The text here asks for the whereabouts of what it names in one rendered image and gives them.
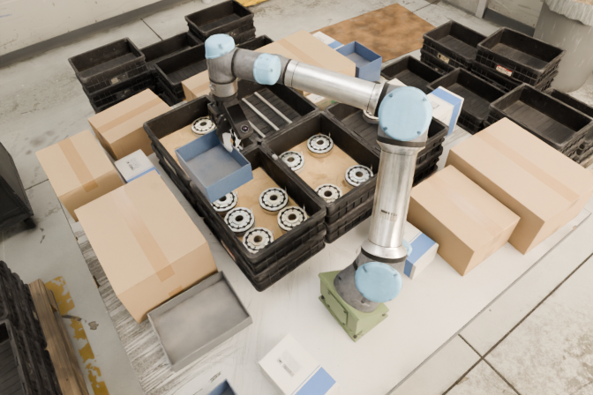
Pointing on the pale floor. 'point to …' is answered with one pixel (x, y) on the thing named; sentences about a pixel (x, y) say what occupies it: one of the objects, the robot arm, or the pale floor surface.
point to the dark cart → (12, 194)
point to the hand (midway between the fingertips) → (233, 149)
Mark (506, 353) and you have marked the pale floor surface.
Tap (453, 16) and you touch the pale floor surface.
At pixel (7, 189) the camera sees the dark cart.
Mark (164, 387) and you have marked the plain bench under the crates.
